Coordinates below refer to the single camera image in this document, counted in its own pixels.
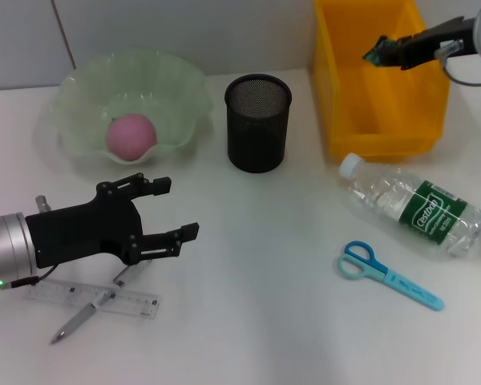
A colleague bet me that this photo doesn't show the pale green glass fruit bowl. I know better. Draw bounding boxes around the pale green glass fruit bowl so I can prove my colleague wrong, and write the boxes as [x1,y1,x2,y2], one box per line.
[50,48,216,168]

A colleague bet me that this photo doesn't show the yellow plastic bin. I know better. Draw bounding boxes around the yellow plastic bin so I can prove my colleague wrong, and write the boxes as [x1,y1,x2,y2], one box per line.
[313,0,452,161]

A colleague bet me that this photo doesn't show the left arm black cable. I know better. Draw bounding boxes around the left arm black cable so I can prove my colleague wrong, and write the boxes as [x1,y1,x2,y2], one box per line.
[10,264,61,289]

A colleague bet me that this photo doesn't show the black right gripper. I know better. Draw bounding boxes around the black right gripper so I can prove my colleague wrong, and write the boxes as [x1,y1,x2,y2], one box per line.
[378,15,478,71]

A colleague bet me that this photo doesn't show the pink peach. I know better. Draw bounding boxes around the pink peach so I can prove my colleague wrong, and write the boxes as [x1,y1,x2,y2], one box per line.
[106,113,158,163]

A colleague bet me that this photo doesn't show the transparent plastic ruler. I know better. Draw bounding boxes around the transparent plastic ruler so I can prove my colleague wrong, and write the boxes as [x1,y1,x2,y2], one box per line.
[22,278,162,319]

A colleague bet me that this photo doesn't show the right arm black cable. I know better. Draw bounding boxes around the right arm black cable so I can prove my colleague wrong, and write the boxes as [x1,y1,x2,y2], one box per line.
[440,51,481,87]

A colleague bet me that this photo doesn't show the silver pen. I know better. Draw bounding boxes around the silver pen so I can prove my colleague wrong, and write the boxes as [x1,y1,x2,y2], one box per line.
[49,260,153,346]

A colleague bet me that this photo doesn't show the blue scissors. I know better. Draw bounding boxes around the blue scissors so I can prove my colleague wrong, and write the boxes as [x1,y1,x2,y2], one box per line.
[336,240,446,312]

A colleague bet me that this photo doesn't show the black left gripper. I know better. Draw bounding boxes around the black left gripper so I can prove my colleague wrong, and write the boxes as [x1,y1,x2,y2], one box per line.
[26,172,200,269]

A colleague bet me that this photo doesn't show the green plastic wrapper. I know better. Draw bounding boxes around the green plastic wrapper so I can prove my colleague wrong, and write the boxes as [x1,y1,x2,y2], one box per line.
[362,34,400,67]

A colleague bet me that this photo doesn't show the clear green-labelled water bottle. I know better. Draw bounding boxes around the clear green-labelled water bottle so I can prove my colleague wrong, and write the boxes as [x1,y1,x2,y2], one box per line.
[338,152,481,260]

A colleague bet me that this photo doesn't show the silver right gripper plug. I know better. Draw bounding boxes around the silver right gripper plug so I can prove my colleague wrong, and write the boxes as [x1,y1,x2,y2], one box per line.
[435,39,464,59]

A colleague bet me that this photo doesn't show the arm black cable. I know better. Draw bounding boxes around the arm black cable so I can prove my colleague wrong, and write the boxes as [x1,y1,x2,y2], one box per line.
[440,51,481,87]
[10,264,61,289]

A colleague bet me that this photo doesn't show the black mesh pen holder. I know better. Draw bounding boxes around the black mesh pen holder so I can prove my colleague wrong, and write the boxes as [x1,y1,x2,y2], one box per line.
[224,73,293,174]

